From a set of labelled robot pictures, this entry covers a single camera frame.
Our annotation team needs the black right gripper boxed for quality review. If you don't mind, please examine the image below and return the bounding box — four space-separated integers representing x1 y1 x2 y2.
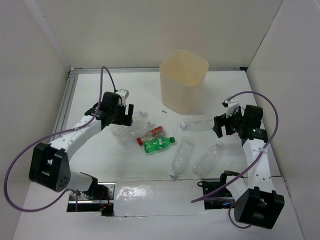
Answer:
212 106 247 138

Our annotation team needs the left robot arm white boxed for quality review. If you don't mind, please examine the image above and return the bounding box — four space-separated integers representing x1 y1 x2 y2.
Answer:
28 89 134 200

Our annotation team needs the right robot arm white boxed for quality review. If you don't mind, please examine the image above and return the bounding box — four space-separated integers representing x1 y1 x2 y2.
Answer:
213 103 285 229

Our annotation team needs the beige plastic bin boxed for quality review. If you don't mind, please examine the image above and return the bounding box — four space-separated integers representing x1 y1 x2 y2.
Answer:
159 50 209 114

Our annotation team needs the red cap label bottle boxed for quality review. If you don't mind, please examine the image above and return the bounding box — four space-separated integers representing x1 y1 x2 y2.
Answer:
136 125 166 146

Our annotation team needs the clear bottle blue-white cap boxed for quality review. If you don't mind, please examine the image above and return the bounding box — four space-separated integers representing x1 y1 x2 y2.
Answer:
191 141 225 179

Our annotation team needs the green plastic bottle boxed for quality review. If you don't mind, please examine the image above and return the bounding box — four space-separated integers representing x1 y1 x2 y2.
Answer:
143 136 176 154

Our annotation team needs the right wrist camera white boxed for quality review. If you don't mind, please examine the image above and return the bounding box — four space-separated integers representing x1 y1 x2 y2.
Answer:
222 98 240 118

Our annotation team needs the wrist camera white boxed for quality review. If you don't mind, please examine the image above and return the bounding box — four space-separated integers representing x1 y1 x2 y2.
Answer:
222 98 240 118
116 89 129 102

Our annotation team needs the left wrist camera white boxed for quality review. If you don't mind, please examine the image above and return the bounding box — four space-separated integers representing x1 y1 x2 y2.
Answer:
116 89 129 102

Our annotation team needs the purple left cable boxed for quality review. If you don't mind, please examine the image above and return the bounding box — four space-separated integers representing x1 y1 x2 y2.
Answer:
4 65 120 214

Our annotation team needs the purple cable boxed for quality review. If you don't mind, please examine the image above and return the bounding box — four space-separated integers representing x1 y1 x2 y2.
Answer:
190 90 280 230
4 65 120 214

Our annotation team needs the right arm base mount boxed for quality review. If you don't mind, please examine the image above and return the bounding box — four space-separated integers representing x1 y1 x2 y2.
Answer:
197 180 234 210

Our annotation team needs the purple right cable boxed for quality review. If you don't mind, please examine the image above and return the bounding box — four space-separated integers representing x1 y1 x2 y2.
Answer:
190 90 280 230

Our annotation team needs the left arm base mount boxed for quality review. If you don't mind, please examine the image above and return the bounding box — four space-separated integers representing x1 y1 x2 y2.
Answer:
66 182 116 217

